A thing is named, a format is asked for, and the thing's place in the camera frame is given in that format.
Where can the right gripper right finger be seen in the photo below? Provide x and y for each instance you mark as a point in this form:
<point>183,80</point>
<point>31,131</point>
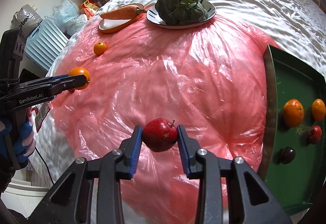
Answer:
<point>249,200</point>

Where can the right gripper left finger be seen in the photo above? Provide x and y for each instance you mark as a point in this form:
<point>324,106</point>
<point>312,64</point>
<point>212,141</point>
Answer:
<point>70,198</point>

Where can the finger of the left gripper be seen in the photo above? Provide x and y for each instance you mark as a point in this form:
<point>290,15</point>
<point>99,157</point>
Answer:
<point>66,80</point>
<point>34,94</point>

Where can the small orange tomato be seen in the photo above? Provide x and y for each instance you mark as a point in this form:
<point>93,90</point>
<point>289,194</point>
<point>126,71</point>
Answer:
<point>99,48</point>
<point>81,77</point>

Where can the dark plum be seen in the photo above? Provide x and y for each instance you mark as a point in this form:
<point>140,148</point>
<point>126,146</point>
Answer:
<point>287,155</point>

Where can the red apple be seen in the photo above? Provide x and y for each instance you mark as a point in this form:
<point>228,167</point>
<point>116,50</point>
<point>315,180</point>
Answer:
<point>315,134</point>
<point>159,135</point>

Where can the blue gloved left hand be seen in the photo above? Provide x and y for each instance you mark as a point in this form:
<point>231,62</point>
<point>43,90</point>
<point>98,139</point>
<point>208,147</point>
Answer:
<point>25,145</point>

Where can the light blue suitcase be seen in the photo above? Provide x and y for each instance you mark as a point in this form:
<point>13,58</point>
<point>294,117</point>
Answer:
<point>45,43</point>

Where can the grey plastic bag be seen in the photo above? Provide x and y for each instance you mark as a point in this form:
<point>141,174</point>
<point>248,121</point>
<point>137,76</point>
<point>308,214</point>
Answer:
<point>26,19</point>

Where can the green metal tray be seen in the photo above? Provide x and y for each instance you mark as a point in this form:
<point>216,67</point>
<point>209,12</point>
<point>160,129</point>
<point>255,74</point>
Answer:
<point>297,184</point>

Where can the blue plastic bag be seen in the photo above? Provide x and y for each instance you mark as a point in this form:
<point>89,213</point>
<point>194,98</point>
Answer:
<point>67,17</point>

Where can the orange rimmed oval dish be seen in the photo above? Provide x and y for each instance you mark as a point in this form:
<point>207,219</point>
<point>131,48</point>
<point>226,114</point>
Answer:
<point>113,26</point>

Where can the red snack package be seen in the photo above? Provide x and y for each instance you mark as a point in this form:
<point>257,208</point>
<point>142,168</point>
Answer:
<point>89,8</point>

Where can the large orange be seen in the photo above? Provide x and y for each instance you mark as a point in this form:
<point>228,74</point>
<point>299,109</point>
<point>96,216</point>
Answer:
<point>293,113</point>

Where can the large carrot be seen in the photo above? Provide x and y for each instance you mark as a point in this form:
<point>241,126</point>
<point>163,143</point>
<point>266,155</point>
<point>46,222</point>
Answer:
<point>126,12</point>

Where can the white black striped plate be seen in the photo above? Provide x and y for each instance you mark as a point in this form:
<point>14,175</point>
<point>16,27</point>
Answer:
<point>153,17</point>

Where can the pink plastic sheet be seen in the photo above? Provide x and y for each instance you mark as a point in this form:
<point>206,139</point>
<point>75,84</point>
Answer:
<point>211,79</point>

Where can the green leafy vegetable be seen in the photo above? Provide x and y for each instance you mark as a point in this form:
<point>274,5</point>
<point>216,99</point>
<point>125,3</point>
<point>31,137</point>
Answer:
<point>181,12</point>

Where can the white bed sheet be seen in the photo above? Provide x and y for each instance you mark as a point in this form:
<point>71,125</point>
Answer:
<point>296,26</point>

